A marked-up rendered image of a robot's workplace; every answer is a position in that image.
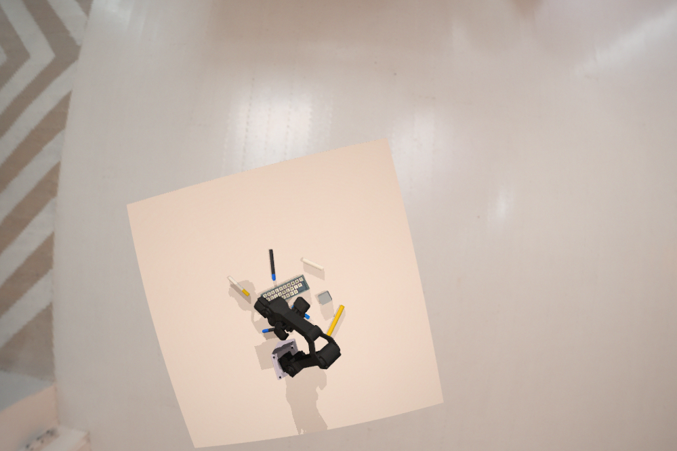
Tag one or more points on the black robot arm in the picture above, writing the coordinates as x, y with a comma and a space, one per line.
278, 314

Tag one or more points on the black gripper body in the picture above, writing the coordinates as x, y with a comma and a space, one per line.
300, 306

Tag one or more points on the grey keyboard with keys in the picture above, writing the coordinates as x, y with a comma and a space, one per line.
288, 290

